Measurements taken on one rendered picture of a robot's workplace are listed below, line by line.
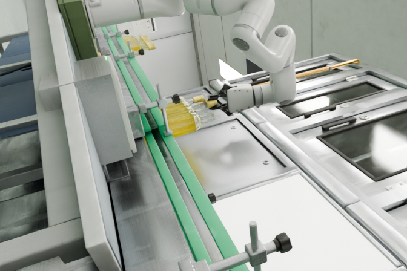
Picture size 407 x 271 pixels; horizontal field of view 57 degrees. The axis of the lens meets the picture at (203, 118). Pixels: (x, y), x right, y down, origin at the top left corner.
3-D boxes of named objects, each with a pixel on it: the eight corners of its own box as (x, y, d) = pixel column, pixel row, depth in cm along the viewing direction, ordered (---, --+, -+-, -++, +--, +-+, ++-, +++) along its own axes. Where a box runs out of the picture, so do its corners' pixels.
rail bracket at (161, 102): (147, 142, 114) (186, 131, 116) (135, 91, 106) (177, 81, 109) (145, 138, 116) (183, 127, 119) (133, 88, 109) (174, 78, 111)
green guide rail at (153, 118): (143, 133, 117) (168, 126, 119) (143, 130, 116) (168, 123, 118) (100, 29, 268) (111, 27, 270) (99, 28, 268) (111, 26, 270)
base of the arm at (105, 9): (82, 0, 105) (137, -10, 108) (77, -26, 112) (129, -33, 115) (94, 42, 117) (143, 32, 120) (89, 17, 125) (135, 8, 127)
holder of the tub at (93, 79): (106, 184, 94) (137, 174, 95) (75, 81, 81) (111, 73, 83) (101, 152, 108) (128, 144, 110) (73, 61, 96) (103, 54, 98)
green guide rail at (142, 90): (138, 112, 114) (164, 105, 115) (137, 109, 113) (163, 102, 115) (97, 19, 265) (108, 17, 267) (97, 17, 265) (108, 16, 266)
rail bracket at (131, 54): (114, 62, 161) (145, 55, 164) (110, 45, 157) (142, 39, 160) (113, 60, 164) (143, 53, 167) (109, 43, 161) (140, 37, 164)
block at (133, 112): (123, 143, 111) (146, 137, 113) (115, 115, 107) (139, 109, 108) (121, 138, 114) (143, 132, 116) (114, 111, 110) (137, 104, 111)
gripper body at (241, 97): (254, 103, 149) (226, 107, 149) (252, 79, 144) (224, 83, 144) (258, 111, 142) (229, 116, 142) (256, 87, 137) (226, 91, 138)
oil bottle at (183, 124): (144, 146, 125) (204, 129, 130) (140, 132, 123) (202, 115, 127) (141, 139, 130) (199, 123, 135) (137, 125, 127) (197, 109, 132)
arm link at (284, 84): (265, 48, 123) (267, 79, 142) (273, 81, 118) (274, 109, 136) (291, 42, 122) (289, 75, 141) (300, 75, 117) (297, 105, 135)
